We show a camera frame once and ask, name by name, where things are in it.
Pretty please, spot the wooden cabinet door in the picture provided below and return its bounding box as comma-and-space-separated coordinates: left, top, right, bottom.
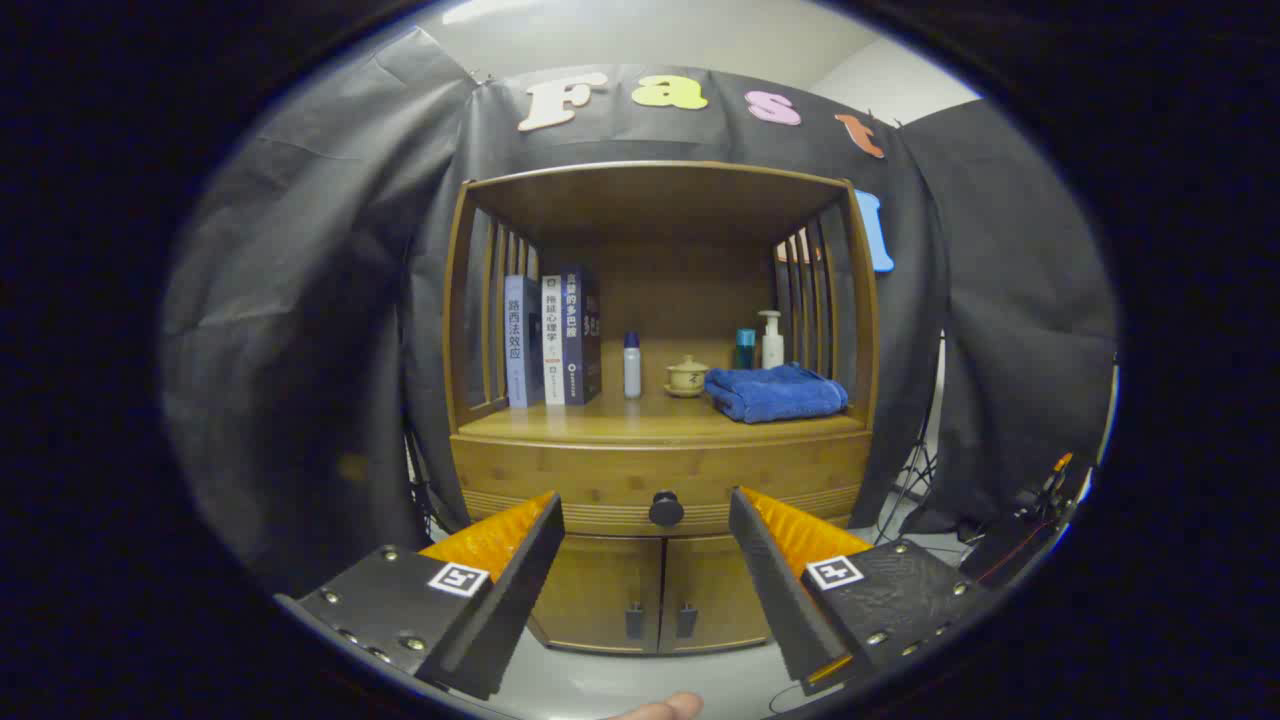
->
528, 535, 663, 656
660, 535, 773, 656

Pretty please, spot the dark blue book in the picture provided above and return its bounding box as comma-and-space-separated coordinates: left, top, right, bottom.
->
560, 264, 603, 406

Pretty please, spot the black device with orange tip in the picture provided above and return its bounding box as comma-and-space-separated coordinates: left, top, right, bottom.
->
960, 452, 1091, 591

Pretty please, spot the wooden cabinet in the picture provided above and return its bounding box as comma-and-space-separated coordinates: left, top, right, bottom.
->
443, 160, 881, 656

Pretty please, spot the black tripod stand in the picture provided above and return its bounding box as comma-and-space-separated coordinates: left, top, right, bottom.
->
875, 335, 946, 546

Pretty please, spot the blue folded towel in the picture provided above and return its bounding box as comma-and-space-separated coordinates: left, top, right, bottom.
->
704, 363, 850, 424

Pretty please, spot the wooden drawer with black knob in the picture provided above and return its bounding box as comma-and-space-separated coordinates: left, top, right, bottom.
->
450, 432, 871, 537

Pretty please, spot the pale blue book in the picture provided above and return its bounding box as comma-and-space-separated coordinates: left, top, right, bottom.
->
504, 274, 546, 409

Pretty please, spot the wooden countertop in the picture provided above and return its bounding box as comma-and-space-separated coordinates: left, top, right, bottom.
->
458, 338, 867, 443

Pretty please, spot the white spine book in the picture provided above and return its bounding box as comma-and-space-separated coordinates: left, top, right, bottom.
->
541, 274, 567, 406

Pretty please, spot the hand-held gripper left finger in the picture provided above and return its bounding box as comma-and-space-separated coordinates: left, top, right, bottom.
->
275, 490, 566, 701

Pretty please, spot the beige lidded teacup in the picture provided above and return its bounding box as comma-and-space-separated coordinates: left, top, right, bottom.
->
664, 355, 711, 399

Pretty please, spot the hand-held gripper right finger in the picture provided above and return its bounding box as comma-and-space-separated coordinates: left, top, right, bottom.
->
728, 486, 996, 697

